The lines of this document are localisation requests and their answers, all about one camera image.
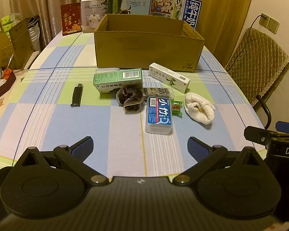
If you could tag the dark red tray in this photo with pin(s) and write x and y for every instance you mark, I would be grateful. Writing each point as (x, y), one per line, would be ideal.
(3, 86)

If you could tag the checked tablecloth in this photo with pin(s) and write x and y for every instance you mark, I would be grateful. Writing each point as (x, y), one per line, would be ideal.
(62, 125)

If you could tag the black lighter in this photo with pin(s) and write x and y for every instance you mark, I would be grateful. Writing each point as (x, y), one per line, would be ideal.
(76, 96)

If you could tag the blue label floss box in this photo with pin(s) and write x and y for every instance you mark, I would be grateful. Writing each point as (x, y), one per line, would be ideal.
(159, 115)

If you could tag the blue milk carton box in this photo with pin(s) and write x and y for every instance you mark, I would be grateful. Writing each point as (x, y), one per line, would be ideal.
(173, 7)

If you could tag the white ointment box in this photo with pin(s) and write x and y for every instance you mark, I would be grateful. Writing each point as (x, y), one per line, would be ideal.
(168, 77)

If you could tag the green tissue packs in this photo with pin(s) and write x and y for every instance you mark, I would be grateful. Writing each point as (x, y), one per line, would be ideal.
(9, 22)

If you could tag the white wipes packet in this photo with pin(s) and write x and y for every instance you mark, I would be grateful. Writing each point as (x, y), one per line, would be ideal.
(159, 92)

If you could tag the chair with quilted cover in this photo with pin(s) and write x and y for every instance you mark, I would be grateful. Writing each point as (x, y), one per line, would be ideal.
(257, 62)

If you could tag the orange small object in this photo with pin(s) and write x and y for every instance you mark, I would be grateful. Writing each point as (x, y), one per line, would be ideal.
(7, 74)

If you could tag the tall brown cardboard box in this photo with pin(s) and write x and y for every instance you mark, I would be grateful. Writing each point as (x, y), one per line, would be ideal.
(20, 45)

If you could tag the wooden door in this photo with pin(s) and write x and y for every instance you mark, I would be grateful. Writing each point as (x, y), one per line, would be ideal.
(221, 16)

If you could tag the white humidifier box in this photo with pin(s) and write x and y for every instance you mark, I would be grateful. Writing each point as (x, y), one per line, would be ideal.
(94, 14)

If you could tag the clear plastic box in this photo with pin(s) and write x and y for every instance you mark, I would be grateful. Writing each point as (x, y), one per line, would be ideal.
(106, 70)

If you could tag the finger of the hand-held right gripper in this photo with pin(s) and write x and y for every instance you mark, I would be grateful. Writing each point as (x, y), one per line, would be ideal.
(287, 126)
(257, 134)

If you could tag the green candy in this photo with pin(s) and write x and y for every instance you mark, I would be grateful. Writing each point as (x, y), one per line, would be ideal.
(176, 107)

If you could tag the white knitted cloth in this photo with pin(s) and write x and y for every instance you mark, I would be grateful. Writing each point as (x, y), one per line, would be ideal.
(202, 115)

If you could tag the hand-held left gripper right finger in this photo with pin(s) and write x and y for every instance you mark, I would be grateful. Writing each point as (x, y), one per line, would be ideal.
(197, 148)

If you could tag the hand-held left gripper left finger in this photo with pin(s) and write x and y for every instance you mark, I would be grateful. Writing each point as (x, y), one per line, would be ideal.
(83, 146)

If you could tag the red gift box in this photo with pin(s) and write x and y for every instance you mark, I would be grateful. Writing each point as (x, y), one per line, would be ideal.
(71, 19)

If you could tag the metal spoon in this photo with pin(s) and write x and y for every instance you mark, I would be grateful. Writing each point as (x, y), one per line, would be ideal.
(9, 62)

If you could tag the beige curtain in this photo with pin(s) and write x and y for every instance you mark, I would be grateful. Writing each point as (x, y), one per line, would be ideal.
(57, 0)

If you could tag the wall socket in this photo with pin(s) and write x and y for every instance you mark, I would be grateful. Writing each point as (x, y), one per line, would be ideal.
(273, 26)
(264, 19)

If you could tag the small brown cardboard box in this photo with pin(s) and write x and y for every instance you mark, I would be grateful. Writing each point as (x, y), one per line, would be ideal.
(1, 50)

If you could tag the green toothpaste box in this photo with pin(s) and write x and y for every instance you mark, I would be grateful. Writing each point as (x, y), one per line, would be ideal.
(118, 80)

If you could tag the brown scrunchie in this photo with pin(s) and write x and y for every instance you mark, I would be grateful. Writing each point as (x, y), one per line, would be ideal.
(121, 96)

